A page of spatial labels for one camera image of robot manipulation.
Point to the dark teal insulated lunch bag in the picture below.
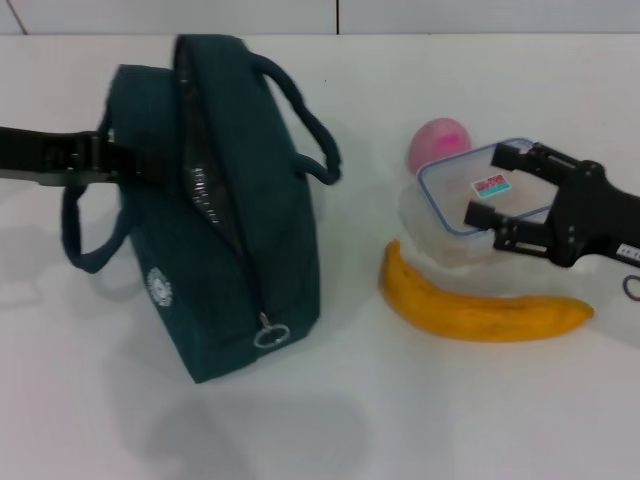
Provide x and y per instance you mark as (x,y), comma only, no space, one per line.
(280,200)

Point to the yellow banana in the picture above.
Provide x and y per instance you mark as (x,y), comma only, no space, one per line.
(475,315)

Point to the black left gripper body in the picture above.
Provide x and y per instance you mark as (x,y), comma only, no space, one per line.
(45,155)

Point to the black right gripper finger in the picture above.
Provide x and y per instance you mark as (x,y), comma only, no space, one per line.
(520,235)
(545,162)

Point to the pink peach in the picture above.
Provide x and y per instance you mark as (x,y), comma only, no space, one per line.
(435,142)

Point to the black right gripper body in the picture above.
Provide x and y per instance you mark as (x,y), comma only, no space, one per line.
(590,215)

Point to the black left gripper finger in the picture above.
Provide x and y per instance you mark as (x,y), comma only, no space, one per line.
(140,165)

